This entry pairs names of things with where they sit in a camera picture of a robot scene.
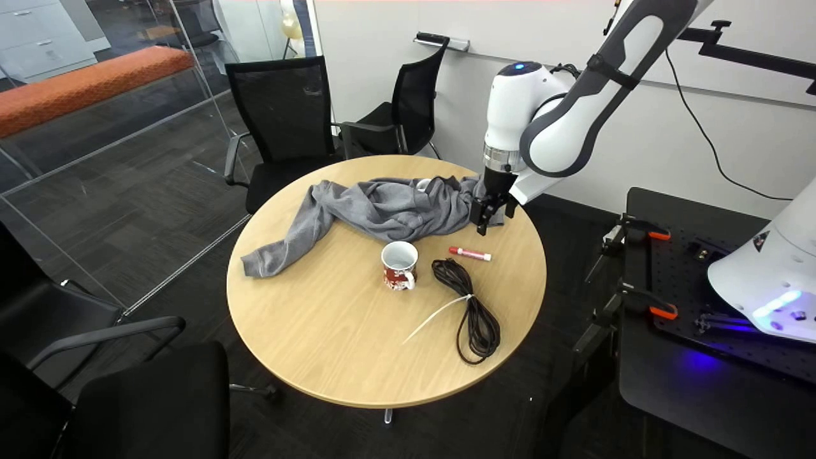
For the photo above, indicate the round wooden table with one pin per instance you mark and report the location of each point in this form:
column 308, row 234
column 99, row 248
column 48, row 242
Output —
column 341, row 339

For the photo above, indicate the orange marker with white cap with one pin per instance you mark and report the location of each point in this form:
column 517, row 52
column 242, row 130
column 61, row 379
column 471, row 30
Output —
column 469, row 253

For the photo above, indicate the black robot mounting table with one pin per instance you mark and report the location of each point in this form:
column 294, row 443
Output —
column 680, row 397

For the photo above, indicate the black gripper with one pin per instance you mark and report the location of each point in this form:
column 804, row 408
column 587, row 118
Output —
column 498, row 186

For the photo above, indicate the black mesh office chair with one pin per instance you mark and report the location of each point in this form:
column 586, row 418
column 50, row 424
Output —
column 145, row 408
column 284, row 110
column 416, row 102
column 34, row 289

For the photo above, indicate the grey fleece sweater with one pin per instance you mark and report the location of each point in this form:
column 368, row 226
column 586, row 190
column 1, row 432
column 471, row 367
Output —
column 392, row 206

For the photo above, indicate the red and white mug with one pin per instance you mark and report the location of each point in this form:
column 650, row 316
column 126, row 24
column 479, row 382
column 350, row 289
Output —
column 399, row 275

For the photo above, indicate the orange upholstered bench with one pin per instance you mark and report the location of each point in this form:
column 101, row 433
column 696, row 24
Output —
column 86, row 84

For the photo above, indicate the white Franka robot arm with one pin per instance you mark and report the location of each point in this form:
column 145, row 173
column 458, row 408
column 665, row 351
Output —
column 552, row 128

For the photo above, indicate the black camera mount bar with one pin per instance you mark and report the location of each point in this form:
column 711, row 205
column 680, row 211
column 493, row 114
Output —
column 748, row 54

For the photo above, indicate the small black connector box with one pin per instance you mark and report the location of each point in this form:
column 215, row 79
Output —
column 705, row 249

